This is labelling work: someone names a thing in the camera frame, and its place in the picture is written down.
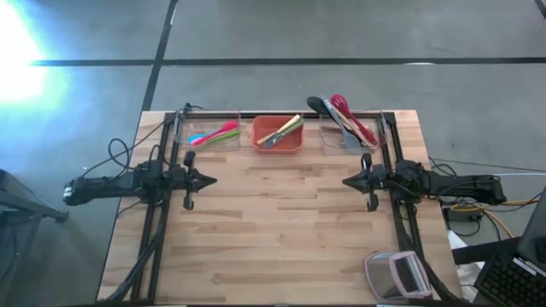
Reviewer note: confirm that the red silicone spatula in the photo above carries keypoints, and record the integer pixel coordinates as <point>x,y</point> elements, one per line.
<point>228,126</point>

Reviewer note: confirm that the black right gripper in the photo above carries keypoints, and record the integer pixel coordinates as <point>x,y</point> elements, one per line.
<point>372,181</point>

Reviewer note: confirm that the black keyboard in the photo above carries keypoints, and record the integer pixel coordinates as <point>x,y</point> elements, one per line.
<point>507,281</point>

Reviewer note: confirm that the black floor stand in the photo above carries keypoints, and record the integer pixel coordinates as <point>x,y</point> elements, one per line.
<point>42,212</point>

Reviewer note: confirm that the wooden slotted spatula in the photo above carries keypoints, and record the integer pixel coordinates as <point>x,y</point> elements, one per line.
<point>354,130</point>

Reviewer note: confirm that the black table frame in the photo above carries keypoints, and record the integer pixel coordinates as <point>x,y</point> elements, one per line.
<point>273,114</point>

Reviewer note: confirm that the green silicone spatula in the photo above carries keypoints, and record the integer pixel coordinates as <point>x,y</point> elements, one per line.
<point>226,138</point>

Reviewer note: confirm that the teal silicone spatula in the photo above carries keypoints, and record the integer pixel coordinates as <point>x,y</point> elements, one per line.
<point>194,138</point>

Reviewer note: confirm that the red slotted spoon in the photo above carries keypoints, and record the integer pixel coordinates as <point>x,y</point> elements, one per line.
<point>339,101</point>

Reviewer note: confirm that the white crumpled sheet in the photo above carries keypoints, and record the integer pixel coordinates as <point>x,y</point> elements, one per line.
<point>456,241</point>

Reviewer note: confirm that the clear plastic bin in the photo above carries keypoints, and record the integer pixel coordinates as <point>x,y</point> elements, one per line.
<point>183,143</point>
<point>328,140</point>

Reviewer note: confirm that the pink box grater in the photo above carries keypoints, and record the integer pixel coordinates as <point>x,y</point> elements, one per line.
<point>386,277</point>

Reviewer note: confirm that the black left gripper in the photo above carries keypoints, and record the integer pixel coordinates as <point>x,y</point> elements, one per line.
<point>185,181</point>

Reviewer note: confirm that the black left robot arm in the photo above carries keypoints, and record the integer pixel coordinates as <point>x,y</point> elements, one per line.
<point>111,183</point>

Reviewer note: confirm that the orange plastic bin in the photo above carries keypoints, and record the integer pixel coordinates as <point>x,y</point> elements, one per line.
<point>273,123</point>

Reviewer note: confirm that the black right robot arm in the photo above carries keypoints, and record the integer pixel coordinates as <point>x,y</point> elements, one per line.
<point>452,185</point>

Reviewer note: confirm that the large black spoon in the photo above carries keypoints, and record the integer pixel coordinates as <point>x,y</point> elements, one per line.
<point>316,103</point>

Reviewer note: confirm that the blue-grey silicone spoon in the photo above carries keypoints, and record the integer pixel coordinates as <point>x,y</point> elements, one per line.
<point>350,140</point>

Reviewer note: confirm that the black power box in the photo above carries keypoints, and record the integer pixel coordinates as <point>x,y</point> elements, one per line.
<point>456,214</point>

